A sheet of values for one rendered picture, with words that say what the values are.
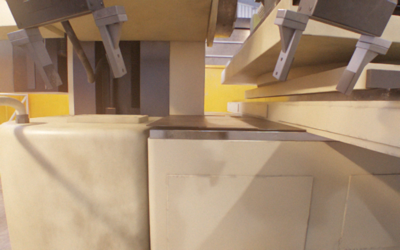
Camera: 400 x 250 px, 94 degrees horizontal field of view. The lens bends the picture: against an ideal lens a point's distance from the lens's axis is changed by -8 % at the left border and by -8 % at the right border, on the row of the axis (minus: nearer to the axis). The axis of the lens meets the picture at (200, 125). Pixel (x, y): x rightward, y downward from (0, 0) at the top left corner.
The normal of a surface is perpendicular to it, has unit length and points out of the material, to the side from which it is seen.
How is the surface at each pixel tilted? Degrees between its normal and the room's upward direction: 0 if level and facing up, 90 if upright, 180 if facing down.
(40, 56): 82
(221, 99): 90
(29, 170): 90
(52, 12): 113
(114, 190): 90
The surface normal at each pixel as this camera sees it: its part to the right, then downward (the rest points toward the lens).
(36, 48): 0.99, -0.10
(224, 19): -0.01, 0.95
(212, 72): 0.02, 0.11
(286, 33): 0.07, 0.49
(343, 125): -1.00, -0.02
